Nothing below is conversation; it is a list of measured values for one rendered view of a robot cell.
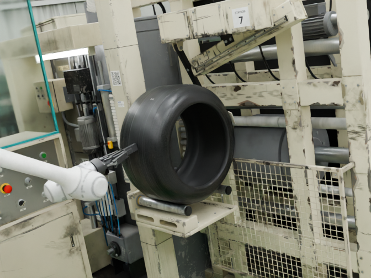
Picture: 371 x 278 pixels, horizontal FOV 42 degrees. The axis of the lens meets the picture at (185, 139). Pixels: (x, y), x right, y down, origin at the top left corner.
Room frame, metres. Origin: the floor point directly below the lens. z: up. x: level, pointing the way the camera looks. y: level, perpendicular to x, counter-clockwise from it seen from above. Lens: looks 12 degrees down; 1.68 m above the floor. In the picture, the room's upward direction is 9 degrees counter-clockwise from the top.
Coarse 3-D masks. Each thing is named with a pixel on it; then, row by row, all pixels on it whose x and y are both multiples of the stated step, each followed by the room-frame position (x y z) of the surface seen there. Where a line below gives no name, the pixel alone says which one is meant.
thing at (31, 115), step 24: (0, 0) 2.40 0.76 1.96; (24, 0) 2.49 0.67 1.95; (0, 24) 2.38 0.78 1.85; (24, 24) 2.47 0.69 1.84; (0, 48) 2.37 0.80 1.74; (24, 48) 2.45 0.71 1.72; (0, 72) 2.35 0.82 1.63; (24, 72) 2.43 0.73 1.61; (0, 96) 2.33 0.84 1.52; (24, 96) 2.41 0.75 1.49; (48, 96) 2.49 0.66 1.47; (0, 120) 2.31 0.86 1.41; (24, 120) 2.39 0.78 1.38; (48, 120) 2.47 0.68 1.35; (0, 144) 2.29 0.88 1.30
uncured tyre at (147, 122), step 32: (160, 96) 2.12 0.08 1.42; (192, 96) 2.14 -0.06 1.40; (128, 128) 2.11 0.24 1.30; (160, 128) 2.01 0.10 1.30; (192, 128) 2.48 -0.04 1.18; (224, 128) 2.28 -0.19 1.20; (128, 160) 2.08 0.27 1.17; (160, 160) 1.98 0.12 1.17; (192, 160) 2.45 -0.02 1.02; (224, 160) 2.25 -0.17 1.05; (160, 192) 2.03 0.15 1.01; (192, 192) 2.07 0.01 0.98
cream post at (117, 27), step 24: (96, 0) 2.43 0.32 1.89; (120, 0) 2.39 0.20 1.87; (120, 24) 2.38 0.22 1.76; (120, 48) 2.36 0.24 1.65; (120, 72) 2.36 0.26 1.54; (120, 96) 2.39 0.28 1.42; (120, 120) 2.42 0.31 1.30; (144, 240) 2.41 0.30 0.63; (168, 240) 2.41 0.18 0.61; (168, 264) 2.40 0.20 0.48
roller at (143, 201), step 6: (144, 198) 2.26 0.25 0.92; (150, 198) 2.24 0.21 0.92; (144, 204) 2.24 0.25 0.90; (150, 204) 2.20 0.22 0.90; (156, 204) 2.17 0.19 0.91; (162, 204) 2.14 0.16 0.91; (168, 204) 2.12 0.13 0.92; (174, 204) 2.10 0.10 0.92; (180, 204) 2.09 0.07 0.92; (168, 210) 2.11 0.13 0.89; (174, 210) 2.08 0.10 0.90; (180, 210) 2.05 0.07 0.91; (186, 210) 2.03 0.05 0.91
